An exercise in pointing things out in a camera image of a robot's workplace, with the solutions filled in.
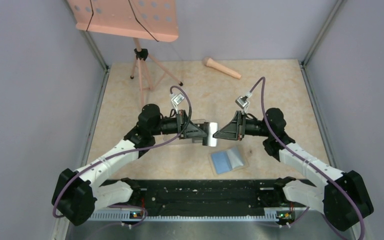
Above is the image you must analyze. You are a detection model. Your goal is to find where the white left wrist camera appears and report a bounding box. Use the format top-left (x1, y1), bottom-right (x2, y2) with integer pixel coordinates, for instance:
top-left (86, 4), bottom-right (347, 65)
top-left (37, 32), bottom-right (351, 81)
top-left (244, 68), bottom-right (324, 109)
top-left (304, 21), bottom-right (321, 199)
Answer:
top-left (169, 93), bottom-right (185, 114)

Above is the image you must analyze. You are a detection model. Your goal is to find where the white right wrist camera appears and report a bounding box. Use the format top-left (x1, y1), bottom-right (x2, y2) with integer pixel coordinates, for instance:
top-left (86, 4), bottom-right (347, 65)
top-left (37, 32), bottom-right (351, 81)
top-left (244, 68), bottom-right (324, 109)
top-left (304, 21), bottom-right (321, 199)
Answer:
top-left (235, 92), bottom-right (253, 114)

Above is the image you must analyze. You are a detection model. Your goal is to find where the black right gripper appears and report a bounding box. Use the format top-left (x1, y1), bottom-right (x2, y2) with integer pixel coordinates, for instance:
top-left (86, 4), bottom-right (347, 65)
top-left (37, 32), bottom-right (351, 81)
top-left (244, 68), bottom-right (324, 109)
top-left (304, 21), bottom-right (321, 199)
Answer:
top-left (214, 110), bottom-right (272, 141)

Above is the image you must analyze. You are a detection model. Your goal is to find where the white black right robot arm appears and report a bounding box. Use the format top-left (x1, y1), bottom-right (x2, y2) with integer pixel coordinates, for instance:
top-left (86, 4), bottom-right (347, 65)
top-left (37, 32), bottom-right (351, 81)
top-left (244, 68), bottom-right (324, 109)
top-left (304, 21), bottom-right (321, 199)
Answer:
top-left (213, 108), bottom-right (374, 232)

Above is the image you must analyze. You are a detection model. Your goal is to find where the pink microphone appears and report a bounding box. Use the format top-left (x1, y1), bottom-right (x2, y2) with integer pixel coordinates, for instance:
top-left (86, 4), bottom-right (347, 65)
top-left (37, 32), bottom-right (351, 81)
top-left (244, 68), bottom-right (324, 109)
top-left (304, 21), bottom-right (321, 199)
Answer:
top-left (202, 57), bottom-right (242, 80)

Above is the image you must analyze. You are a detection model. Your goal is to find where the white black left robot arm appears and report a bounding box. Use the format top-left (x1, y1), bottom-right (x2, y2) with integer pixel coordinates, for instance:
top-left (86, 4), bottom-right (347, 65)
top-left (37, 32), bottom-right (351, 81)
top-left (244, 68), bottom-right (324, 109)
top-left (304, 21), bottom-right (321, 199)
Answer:
top-left (51, 104), bottom-right (218, 226)

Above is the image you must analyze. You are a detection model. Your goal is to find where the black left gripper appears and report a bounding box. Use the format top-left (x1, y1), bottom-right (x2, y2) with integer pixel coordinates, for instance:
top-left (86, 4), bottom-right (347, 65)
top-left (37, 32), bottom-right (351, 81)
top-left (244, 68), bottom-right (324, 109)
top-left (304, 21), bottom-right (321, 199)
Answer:
top-left (151, 109), bottom-right (207, 140)

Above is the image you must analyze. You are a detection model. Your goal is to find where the pink music stand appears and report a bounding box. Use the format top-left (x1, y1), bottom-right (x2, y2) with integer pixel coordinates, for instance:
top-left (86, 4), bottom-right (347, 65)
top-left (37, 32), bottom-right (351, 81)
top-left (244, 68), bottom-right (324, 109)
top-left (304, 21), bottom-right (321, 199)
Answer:
top-left (67, 0), bottom-right (183, 105)

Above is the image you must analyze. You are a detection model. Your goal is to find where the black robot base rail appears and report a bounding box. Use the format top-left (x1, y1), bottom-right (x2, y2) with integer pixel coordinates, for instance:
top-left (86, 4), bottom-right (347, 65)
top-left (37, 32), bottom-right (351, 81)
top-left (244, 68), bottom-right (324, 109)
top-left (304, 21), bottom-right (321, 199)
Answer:
top-left (125, 176), bottom-right (294, 218)

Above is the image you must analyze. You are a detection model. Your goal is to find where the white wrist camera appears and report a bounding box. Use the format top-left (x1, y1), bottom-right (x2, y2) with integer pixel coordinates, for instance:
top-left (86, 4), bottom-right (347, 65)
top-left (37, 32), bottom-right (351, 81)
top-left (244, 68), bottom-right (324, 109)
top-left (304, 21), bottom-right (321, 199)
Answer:
top-left (169, 93), bottom-right (185, 114)
top-left (235, 92), bottom-right (253, 114)

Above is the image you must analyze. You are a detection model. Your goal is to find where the beige leather card holder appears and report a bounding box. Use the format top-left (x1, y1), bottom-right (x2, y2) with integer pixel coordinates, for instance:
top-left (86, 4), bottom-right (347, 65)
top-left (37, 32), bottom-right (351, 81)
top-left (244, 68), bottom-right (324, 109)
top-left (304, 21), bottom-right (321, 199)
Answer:
top-left (209, 145), bottom-right (249, 176)

